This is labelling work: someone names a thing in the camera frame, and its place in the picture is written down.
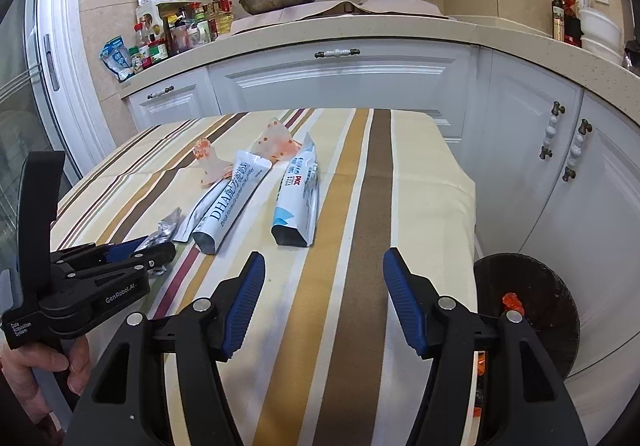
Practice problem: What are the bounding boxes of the silver foil wrapper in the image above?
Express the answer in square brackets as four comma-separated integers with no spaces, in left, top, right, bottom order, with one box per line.
[136,208,182,252]

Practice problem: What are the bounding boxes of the white blue PICC pouch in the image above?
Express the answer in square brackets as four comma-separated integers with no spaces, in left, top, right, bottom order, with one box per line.
[271,133,319,248]

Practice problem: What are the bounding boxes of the large orange plastic bag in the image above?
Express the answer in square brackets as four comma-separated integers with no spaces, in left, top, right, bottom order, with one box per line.
[501,292,525,316]

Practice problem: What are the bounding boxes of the white DHA packaging pouch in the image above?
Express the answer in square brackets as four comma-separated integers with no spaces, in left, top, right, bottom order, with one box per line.
[191,151,272,255]

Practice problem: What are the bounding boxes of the orange dotted wrapper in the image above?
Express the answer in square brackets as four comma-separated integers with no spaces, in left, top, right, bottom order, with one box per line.
[192,139,233,187]
[250,118,302,163]

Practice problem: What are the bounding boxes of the white chopstick sleeve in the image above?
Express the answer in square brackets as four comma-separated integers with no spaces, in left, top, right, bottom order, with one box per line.
[172,180,228,244]

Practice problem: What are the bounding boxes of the black trash bin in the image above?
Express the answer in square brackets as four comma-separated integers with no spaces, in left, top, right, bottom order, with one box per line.
[474,252,580,378]

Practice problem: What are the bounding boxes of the person's left hand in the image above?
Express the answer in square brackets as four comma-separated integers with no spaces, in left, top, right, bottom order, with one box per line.
[1,336,92,424]

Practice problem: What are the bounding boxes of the striped tablecloth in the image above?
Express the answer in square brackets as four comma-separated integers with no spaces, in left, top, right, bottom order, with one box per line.
[51,108,476,445]

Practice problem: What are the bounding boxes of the blue white snack bag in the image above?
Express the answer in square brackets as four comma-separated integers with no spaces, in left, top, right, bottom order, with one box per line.
[100,36,134,84]

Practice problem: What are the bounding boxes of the white spice rack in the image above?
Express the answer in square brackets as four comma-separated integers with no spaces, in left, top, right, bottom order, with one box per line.
[136,0,201,56]

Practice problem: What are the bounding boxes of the yellow cooking oil bottle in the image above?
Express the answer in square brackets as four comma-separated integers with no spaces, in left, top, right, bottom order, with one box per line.
[209,0,233,37]

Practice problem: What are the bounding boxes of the beige stove cover cloth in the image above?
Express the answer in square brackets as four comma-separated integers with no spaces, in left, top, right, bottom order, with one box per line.
[230,0,444,35]

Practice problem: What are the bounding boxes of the red packet by bottle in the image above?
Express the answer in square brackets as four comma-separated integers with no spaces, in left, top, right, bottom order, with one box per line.
[562,0,582,47]

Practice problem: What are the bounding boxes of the dark oil bottle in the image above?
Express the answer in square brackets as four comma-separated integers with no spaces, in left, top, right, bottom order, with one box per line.
[551,0,565,41]

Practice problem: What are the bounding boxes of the white stacked bowls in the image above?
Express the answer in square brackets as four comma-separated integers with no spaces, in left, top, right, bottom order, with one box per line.
[579,8,624,65]

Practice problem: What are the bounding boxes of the drawer handle left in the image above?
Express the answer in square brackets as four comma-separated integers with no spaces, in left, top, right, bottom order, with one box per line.
[146,86,175,100]

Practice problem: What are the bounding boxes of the drawer handle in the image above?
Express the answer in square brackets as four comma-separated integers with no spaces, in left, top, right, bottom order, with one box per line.
[146,86,175,100]
[314,48,361,58]

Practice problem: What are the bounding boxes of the cabinet door handle left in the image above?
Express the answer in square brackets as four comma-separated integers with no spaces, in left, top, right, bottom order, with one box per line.
[539,101,565,160]

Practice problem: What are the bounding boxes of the cabinet door handle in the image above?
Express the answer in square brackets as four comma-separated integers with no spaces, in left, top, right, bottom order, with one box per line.
[562,118,593,182]
[539,101,565,160]

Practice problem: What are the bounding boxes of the cabinet door handle right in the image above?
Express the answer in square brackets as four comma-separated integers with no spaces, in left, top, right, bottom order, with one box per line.
[562,118,593,182]

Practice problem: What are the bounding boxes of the drawer handle centre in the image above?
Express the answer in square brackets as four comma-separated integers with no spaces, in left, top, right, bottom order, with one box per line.
[314,48,361,58]

